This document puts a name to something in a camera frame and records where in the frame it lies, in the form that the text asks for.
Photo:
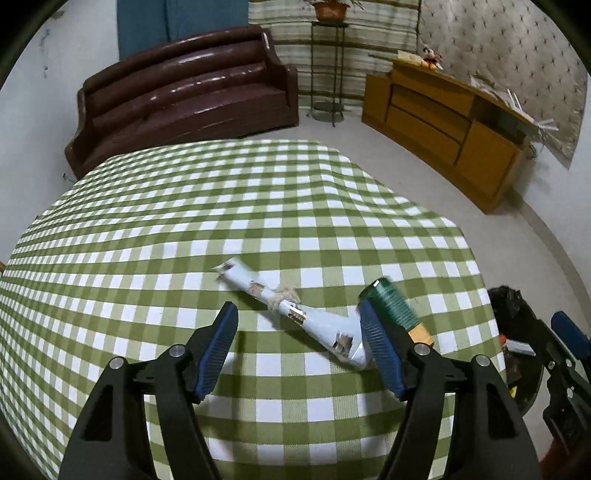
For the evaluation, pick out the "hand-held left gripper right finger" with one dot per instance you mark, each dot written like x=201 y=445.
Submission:
x=381 y=350

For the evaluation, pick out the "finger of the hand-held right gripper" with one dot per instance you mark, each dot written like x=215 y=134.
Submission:
x=572 y=332
x=551 y=355

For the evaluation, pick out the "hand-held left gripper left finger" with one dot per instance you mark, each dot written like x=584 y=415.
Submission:
x=214 y=355

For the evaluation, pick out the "green glass bottle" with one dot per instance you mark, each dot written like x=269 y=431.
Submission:
x=392 y=300

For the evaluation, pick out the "black trash bin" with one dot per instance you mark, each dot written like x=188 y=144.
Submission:
x=517 y=314

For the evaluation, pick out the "printed white paper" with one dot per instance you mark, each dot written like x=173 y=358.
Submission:
x=323 y=325

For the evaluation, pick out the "green checked tablecloth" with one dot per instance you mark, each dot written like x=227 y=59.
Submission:
x=184 y=221

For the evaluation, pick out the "wooden cabinet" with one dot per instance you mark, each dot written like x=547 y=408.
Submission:
x=485 y=161

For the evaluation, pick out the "pile of white sticks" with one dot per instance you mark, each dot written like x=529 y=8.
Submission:
x=517 y=106

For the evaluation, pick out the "black metal plant stand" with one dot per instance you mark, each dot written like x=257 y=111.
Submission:
x=328 y=110

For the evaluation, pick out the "dark brown leather sofa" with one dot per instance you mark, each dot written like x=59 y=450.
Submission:
x=184 y=92

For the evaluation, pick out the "small pale box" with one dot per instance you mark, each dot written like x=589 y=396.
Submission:
x=410 y=56

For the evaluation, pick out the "cartoon mouse plush toy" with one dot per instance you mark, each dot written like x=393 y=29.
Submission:
x=431 y=57

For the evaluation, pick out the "quilted beige mattress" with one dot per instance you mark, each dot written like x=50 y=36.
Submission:
x=508 y=41

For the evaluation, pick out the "striped curtain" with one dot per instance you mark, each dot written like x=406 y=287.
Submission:
x=378 y=27

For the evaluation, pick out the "blue curtain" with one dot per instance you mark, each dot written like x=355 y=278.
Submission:
x=152 y=23

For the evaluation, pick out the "potted plant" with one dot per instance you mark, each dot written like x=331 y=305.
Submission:
x=330 y=10

